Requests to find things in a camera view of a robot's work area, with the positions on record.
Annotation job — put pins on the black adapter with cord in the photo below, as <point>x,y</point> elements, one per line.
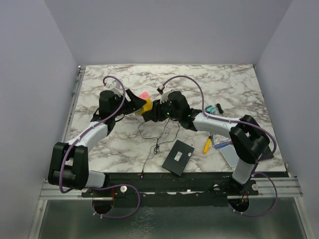
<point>219,108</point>

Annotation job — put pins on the pink power strip socket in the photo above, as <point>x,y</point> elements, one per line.
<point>144,95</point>

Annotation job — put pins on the blue red screwdriver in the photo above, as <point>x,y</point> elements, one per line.
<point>222,145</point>

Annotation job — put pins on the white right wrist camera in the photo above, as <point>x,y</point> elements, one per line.
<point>164,97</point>

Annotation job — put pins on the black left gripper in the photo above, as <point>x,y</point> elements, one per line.
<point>137,102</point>

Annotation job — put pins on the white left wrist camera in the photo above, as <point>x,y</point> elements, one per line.
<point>115,87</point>

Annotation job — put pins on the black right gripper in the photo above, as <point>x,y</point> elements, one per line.
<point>154,115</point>

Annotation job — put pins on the white grey phone case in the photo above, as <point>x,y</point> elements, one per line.
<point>230,155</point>

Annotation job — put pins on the black rectangular box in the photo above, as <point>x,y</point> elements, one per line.
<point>178,158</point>

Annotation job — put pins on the yellow handled utility knife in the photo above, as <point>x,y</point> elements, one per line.
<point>208,144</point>

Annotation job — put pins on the black flat plate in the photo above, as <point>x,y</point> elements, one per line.
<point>267,154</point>

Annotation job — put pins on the yellow plug adapter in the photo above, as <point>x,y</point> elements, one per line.
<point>146,107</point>

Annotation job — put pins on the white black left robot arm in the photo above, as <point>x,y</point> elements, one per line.
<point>69,166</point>

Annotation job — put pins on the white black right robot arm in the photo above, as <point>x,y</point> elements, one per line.
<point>249,140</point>

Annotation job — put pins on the teal usb charger plug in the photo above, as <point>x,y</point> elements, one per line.
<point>210,109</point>

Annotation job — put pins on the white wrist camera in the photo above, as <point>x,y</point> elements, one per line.
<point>164,97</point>
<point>115,87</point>

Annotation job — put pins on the aluminium frame rail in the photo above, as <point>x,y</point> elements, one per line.
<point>52,192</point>

